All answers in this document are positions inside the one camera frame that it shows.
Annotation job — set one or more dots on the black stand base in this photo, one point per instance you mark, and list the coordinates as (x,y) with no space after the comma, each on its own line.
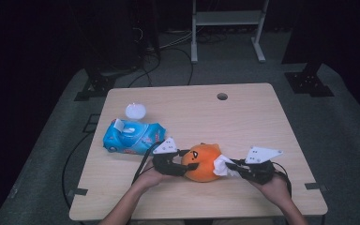
(97,86)
(307,82)

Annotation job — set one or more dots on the person's left hand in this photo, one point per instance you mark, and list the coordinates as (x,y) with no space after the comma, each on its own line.
(148,179)

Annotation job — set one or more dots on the black tape strip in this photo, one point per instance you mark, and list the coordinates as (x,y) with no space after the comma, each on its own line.
(78,191)
(315,187)

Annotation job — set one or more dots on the person's right hand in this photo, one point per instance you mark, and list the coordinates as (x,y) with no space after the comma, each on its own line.
(275,190)

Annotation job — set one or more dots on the white metal stand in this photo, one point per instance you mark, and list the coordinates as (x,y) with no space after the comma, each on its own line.
(228,18)

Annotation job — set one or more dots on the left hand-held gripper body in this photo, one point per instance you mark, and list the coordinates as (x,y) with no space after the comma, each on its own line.
(165,161)

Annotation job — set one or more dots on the white wet wipe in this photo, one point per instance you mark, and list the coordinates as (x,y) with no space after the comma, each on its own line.
(222,165)

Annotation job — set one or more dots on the orange plush toy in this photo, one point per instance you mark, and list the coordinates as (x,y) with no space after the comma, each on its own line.
(203,165)

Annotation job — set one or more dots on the blue wet wipes pack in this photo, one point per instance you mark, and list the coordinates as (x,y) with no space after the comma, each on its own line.
(131,139)

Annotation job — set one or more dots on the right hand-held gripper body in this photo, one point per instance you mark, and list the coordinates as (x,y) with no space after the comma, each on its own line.
(259,168)

